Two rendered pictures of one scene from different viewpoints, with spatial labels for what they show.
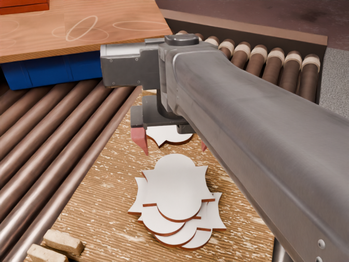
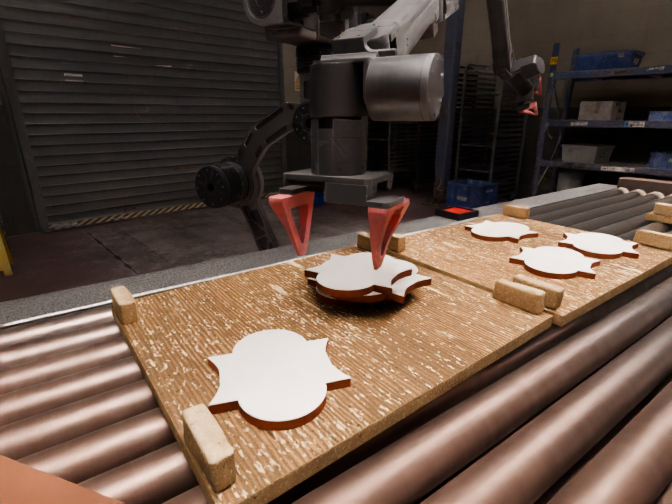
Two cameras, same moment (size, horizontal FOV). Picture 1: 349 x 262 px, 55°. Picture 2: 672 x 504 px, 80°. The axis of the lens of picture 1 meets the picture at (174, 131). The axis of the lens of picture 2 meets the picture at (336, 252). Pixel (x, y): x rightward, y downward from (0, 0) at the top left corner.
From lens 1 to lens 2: 0.83 m
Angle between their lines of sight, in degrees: 110
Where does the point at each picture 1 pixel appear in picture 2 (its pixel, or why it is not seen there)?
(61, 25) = not seen: outside the picture
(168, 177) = (363, 274)
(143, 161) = (369, 340)
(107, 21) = not seen: outside the picture
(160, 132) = (304, 354)
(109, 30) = not seen: outside the picture
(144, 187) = (398, 285)
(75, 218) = (503, 320)
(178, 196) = (366, 262)
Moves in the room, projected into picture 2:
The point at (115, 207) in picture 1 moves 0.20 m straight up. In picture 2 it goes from (442, 312) to (459, 138)
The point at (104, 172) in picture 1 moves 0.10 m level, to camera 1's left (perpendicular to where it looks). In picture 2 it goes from (444, 349) to (555, 384)
